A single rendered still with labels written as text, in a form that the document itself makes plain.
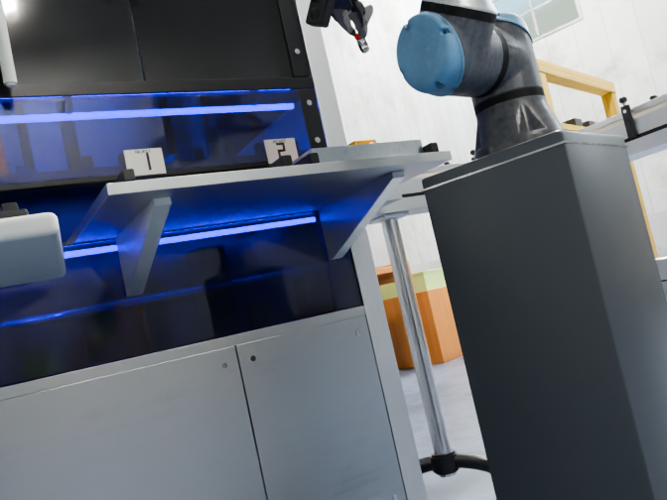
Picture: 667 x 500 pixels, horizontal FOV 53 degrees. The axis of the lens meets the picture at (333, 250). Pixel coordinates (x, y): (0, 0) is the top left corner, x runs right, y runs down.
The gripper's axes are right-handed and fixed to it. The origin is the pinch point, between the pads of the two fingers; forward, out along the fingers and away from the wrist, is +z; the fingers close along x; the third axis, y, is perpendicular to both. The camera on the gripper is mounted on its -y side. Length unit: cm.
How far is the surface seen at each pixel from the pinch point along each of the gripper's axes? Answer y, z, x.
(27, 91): -48, -24, 46
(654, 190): 401, 713, 66
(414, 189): -3, 61, 2
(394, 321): 33, 395, 144
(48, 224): -73, -48, -18
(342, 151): -29.2, -2.6, -15.7
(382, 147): -22.9, 3.3, -19.1
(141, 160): -46, -4, 30
